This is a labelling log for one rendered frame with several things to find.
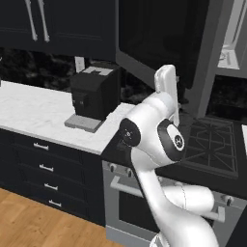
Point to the grey microwave oven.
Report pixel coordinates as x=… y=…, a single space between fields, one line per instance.
x=209 y=64

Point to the dark cupboard door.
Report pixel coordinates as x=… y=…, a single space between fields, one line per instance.
x=80 y=25
x=13 y=22

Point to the black coffee machine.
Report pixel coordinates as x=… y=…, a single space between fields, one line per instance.
x=93 y=93

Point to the dark drawer front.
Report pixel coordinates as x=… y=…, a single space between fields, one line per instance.
x=69 y=173
x=64 y=152
x=74 y=209
x=72 y=192

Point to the black hob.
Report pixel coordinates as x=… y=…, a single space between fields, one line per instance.
x=212 y=144

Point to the grey oven knob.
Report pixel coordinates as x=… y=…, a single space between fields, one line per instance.
x=229 y=200
x=129 y=172
x=112 y=167

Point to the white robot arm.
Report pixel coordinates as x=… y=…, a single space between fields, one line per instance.
x=151 y=112

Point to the white wall socket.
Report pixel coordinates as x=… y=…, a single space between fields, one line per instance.
x=79 y=63

